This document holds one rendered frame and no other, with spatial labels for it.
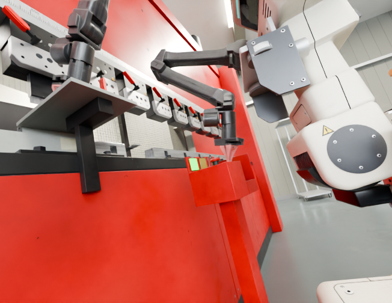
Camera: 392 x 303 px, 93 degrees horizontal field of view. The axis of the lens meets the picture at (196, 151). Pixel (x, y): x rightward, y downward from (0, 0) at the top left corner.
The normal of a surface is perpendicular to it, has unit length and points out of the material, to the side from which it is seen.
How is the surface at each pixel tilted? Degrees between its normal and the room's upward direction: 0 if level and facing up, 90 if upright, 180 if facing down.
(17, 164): 90
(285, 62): 90
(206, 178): 90
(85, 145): 90
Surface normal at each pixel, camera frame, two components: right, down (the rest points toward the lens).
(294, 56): -0.29, -0.11
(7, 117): 0.85, -0.29
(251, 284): -0.59, -0.01
